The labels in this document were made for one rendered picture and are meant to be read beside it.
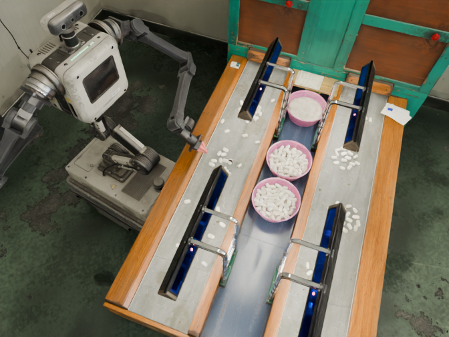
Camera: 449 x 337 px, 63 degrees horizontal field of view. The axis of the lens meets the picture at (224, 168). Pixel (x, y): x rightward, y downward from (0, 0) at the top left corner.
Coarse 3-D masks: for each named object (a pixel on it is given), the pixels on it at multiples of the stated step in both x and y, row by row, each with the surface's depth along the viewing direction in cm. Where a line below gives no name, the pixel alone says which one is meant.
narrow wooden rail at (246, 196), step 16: (288, 80) 250; (272, 128) 228; (256, 160) 215; (256, 176) 209; (240, 208) 198; (240, 224) 193; (224, 240) 188; (208, 288) 175; (208, 304) 171; (192, 320) 167; (192, 336) 167
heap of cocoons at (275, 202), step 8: (272, 184) 211; (264, 192) 206; (272, 192) 207; (280, 192) 207; (288, 192) 206; (256, 200) 203; (264, 200) 204; (272, 200) 204; (280, 200) 205; (288, 200) 205; (296, 200) 204; (256, 208) 201; (264, 208) 200; (272, 208) 201; (280, 208) 201; (288, 208) 202; (272, 216) 198; (280, 216) 199; (288, 216) 198
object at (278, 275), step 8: (296, 240) 151; (288, 248) 158; (312, 248) 150; (320, 248) 149; (328, 248) 150; (280, 264) 173; (280, 272) 159; (288, 272) 145; (272, 280) 183; (280, 280) 147; (296, 280) 143; (304, 280) 142; (272, 288) 165; (312, 288) 142; (320, 288) 141; (272, 296) 170
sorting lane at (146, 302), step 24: (240, 96) 245; (264, 96) 245; (240, 120) 234; (264, 120) 234; (216, 144) 223; (240, 144) 224; (240, 168) 214; (192, 192) 206; (240, 192) 206; (168, 240) 190; (216, 240) 191; (168, 264) 184; (192, 264) 184; (144, 288) 177; (192, 288) 178; (144, 312) 171; (168, 312) 172; (192, 312) 172
